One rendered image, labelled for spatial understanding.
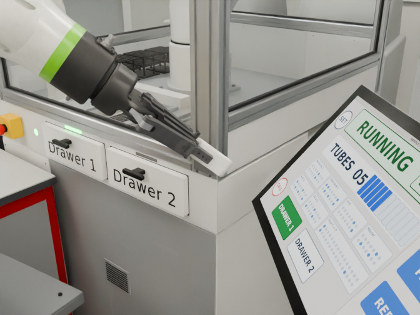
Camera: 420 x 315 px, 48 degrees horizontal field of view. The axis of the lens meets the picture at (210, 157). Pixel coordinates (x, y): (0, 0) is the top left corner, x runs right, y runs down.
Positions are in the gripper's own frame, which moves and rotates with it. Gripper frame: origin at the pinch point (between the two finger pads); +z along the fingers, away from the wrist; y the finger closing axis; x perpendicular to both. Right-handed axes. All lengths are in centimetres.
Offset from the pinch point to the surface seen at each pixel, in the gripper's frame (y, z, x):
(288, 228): -2.9, 17.8, 1.4
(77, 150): 62, -10, 39
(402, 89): 291, 195, -62
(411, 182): -15.8, 18.1, -17.7
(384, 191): -13.3, 18.1, -14.2
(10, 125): 84, -30, 54
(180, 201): 32.6, 13.5, 22.5
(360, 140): 0.1, 18.1, -17.0
